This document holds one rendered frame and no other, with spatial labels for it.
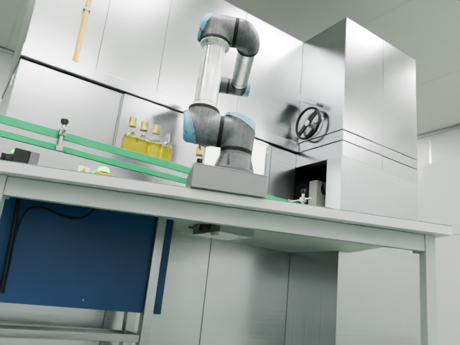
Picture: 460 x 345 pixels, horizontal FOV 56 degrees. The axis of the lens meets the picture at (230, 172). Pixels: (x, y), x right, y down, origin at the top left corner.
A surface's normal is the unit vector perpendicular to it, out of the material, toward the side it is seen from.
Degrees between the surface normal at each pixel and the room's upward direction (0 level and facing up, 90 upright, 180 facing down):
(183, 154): 90
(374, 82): 90
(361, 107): 90
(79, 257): 90
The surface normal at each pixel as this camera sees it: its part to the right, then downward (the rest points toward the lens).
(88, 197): 0.19, -0.26
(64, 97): 0.56, -0.18
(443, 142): -0.82, -0.24
